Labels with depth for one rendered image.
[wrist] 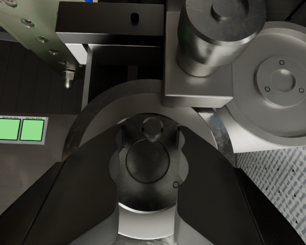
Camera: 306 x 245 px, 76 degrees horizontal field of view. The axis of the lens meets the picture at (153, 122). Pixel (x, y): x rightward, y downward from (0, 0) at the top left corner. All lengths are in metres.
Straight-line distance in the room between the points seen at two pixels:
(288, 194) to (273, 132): 0.13
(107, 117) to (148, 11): 0.09
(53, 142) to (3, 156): 0.13
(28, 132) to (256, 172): 0.51
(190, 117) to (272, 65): 0.09
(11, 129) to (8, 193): 0.16
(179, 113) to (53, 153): 0.43
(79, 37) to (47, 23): 0.22
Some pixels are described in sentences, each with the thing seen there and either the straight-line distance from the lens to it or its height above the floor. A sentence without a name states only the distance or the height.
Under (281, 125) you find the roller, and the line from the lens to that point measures 0.21.
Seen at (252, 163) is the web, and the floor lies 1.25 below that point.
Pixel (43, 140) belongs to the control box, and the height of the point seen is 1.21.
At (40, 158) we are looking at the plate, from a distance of 0.57.
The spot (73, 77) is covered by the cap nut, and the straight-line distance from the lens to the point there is 0.57.
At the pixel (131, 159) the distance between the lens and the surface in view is 0.15.
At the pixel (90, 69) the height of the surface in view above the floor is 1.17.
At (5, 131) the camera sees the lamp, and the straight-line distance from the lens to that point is 0.61.
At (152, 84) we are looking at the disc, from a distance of 0.18.
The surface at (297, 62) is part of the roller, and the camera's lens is 0.23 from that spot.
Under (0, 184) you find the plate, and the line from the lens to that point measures 0.62.
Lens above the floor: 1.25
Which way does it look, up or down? 11 degrees down
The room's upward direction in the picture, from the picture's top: 178 degrees counter-clockwise
